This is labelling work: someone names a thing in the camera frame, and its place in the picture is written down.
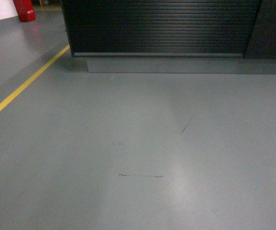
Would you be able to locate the black checkout counter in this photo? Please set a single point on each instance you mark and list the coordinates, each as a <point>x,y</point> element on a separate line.
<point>172,36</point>

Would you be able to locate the red fire extinguisher box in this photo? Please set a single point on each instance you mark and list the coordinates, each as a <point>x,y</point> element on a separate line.
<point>25,10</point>

